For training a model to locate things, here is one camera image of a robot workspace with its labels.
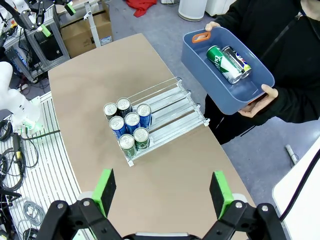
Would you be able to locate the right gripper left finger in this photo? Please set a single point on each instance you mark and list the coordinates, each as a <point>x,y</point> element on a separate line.
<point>103,192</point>

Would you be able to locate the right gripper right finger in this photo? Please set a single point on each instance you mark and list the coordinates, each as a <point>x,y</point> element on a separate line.
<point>221,195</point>

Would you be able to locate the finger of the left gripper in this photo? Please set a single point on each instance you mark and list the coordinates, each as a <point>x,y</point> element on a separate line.
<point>68,6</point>
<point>41,15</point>

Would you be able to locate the blue Pocari Sweat can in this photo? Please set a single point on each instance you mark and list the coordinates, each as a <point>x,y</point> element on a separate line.
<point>117,124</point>
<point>144,112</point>
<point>132,120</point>

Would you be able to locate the green beverage can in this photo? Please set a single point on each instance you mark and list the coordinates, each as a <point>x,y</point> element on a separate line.
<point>127,142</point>
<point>141,135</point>
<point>222,63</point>

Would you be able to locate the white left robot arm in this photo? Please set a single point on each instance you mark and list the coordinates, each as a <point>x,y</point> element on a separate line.
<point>17,105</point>

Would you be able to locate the person's right forearm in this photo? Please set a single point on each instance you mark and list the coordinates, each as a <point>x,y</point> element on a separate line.
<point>237,12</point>

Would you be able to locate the person's left forearm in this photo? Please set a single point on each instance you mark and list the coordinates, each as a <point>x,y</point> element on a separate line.
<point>295,107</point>

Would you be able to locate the clear white can dispenser rack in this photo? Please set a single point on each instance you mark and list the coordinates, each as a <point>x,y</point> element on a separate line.
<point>175,117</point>

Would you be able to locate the person's left hand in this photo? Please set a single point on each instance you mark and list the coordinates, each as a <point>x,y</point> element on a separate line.
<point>270,93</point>

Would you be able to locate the person's right hand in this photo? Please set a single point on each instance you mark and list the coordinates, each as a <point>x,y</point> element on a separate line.
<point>212,25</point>

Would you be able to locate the black computer case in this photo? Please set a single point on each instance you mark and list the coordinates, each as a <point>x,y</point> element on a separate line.
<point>48,47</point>

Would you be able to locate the large cardboard box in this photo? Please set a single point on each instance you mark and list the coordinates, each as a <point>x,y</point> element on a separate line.
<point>82,37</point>

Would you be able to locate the red cloth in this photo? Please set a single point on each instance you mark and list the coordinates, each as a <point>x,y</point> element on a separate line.
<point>141,7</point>

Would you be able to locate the grey table foot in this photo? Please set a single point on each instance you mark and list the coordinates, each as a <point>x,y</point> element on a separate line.
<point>292,153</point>

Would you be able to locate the white rounded table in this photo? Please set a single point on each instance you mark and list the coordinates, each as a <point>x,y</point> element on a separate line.
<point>306,220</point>

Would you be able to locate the white cylindrical air purifier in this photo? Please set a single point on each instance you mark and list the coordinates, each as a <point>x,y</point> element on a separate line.
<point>192,10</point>

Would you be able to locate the white cabinet desk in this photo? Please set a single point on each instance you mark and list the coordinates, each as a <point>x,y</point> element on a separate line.
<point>220,6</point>

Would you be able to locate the person in black jacket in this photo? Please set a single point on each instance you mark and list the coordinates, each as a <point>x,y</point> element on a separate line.
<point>275,37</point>

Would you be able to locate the white metal post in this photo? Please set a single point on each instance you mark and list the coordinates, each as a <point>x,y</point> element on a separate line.
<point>93,27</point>

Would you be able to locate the aluminium frame rack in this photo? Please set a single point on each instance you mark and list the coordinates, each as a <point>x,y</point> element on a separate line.
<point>63,47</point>

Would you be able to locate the slotted aluminium base plate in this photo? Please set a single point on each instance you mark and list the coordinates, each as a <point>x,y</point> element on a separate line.
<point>50,162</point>

